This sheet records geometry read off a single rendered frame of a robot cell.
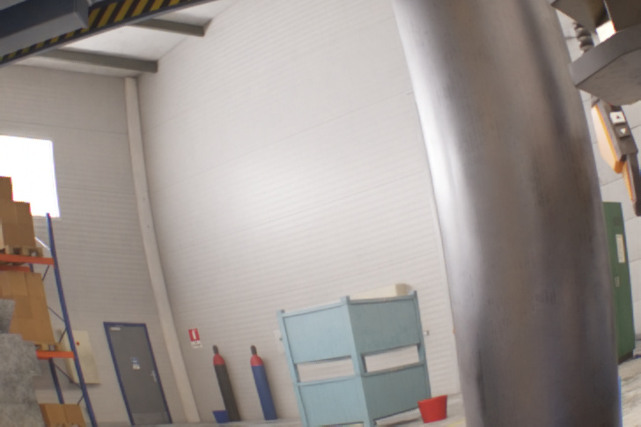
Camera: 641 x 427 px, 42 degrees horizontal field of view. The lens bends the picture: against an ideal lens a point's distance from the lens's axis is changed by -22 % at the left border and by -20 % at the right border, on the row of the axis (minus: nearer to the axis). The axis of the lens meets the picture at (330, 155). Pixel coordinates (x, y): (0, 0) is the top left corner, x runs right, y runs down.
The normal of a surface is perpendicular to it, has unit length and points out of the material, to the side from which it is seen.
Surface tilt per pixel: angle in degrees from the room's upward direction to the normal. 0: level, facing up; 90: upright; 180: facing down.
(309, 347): 90
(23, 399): 90
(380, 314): 90
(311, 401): 90
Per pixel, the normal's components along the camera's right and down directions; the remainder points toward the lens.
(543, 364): -0.19, -0.19
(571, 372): 0.06, -0.24
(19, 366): 0.70, -0.29
